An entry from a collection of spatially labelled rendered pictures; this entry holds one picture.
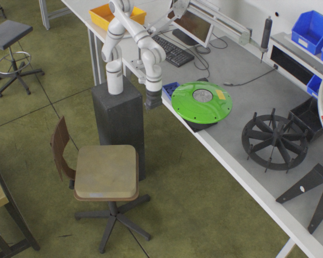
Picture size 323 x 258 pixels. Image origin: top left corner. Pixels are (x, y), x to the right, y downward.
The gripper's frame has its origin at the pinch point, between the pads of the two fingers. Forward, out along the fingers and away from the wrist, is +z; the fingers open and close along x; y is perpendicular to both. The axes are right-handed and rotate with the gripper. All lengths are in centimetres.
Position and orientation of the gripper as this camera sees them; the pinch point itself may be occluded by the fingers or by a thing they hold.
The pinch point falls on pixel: (151, 111)
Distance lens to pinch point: 176.5
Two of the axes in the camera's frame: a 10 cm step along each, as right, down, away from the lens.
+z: 0.0, 7.1, 7.1
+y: 5.3, 6.0, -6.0
